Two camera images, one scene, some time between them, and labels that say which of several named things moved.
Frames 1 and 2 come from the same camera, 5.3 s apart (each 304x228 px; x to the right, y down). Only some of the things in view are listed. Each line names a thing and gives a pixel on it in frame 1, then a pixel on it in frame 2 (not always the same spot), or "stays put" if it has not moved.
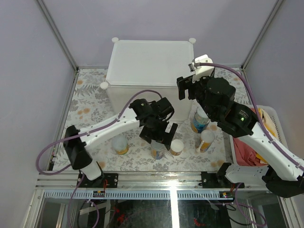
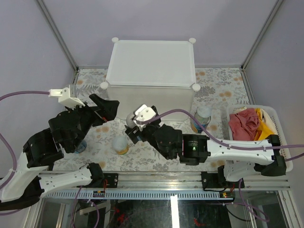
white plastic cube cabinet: x=153 y=65 stays put
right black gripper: x=184 y=83 to x=133 y=133
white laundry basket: x=280 y=134 stays put
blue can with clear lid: x=200 y=120 stays put
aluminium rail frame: x=135 y=181 stays put
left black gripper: x=147 y=135 to x=107 y=109
